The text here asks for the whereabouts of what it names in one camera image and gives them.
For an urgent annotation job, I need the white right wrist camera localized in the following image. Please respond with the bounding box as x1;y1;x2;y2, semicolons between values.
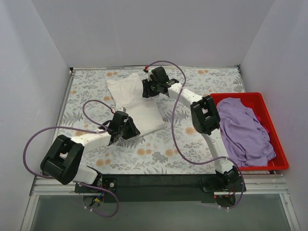
143;68;154;81

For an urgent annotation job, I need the purple t shirt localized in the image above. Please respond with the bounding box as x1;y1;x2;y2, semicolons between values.
217;98;276;167

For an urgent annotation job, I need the aluminium table frame rail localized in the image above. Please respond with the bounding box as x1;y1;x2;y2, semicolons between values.
20;177;75;231

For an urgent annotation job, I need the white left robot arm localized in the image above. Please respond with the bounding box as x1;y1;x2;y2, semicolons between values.
40;111;140;193

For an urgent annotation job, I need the red plastic bin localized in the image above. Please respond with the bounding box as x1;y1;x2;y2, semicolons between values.
209;92;289;171

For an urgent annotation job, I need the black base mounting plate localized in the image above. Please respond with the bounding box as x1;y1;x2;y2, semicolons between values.
74;173;246;204

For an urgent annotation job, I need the white t shirt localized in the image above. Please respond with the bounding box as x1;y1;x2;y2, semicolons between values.
106;73;165;136

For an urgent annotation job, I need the pink garment in bin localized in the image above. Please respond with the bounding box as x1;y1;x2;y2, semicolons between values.
256;115;270;133

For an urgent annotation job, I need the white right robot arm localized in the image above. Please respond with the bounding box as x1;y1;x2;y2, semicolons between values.
142;66;240;191

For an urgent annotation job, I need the floral patterned table mat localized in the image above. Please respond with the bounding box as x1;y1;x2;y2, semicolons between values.
56;67;244;174

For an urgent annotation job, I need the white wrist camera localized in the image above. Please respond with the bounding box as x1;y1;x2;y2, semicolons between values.
143;68;154;81
118;107;126;113

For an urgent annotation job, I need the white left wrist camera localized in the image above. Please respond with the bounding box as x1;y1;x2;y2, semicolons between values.
118;107;126;113

